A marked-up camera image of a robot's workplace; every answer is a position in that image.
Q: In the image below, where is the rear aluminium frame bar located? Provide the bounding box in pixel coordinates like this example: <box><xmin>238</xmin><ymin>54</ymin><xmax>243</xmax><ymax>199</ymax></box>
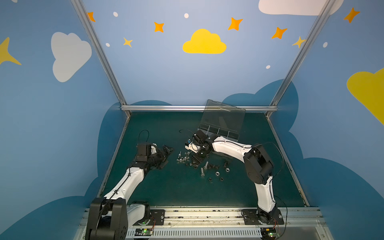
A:
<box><xmin>121</xmin><ymin>105</ymin><xmax>278</xmax><ymax>112</ymax></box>

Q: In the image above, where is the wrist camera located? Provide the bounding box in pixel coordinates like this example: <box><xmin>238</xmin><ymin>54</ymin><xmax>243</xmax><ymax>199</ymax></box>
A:
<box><xmin>185</xmin><ymin>142</ymin><xmax>200</xmax><ymax>153</ymax></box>
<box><xmin>135</xmin><ymin>143</ymin><xmax>158</xmax><ymax>162</ymax></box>

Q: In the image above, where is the aluminium frame post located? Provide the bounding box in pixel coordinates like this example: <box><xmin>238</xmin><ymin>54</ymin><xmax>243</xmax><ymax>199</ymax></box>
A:
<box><xmin>71</xmin><ymin>0</ymin><xmax>131</xmax><ymax>118</ymax></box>
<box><xmin>270</xmin><ymin>0</ymin><xmax>337</xmax><ymax>109</ymax></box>

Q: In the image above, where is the right circuit board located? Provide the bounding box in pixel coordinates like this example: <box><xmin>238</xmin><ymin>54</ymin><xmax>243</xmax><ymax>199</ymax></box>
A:
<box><xmin>261</xmin><ymin>229</ymin><xmax>280</xmax><ymax>240</ymax></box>

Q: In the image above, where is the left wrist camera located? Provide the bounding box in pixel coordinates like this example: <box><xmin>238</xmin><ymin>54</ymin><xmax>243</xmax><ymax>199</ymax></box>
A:
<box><xmin>135</xmin><ymin>143</ymin><xmax>158</xmax><ymax>162</ymax></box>

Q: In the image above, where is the left circuit board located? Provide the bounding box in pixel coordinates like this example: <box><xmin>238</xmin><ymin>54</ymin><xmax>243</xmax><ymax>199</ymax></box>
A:
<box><xmin>134</xmin><ymin>229</ymin><xmax>154</xmax><ymax>237</ymax></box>

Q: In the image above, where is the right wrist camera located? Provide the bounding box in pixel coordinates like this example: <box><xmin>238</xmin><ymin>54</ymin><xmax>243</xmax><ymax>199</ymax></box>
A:
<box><xmin>185</xmin><ymin>142</ymin><xmax>200</xmax><ymax>153</ymax></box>

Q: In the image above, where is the right aluminium frame post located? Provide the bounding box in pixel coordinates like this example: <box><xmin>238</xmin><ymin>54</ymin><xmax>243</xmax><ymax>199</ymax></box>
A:
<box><xmin>270</xmin><ymin>0</ymin><xmax>337</xmax><ymax>109</ymax></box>

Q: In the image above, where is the clear plastic organizer box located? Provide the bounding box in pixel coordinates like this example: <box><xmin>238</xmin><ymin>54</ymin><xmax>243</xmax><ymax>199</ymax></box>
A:
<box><xmin>198</xmin><ymin>100</ymin><xmax>246</xmax><ymax>142</ymax></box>

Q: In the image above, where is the circuit board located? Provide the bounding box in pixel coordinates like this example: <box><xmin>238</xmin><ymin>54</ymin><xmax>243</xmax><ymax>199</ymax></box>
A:
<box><xmin>134</xmin><ymin>229</ymin><xmax>154</xmax><ymax>237</ymax></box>
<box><xmin>261</xmin><ymin>229</ymin><xmax>280</xmax><ymax>240</ymax></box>

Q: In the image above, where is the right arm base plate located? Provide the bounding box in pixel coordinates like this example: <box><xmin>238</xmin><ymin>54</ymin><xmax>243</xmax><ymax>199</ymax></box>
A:
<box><xmin>241</xmin><ymin>209</ymin><xmax>285</xmax><ymax>225</ymax></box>

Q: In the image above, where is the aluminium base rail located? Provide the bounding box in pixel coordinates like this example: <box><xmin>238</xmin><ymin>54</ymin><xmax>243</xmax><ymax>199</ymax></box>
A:
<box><xmin>73</xmin><ymin>206</ymin><xmax>334</xmax><ymax>240</ymax></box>

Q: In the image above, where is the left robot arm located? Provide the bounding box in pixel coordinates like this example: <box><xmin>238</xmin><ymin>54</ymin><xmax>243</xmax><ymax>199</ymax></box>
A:
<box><xmin>85</xmin><ymin>143</ymin><xmax>174</xmax><ymax>240</ymax></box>

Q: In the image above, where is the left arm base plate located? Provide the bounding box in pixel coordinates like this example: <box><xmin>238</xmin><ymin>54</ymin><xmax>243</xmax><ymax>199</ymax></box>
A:
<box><xmin>134</xmin><ymin>209</ymin><xmax>165</xmax><ymax>226</ymax></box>

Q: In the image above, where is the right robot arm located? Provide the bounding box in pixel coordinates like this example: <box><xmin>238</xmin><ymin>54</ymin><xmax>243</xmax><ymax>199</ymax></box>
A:
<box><xmin>185</xmin><ymin>130</ymin><xmax>285</xmax><ymax>225</ymax></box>

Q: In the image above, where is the left aluminium frame post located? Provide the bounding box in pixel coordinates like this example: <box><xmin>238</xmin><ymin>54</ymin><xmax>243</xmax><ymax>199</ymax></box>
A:
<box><xmin>71</xmin><ymin>0</ymin><xmax>131</xmax><ymax>118</ymax></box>

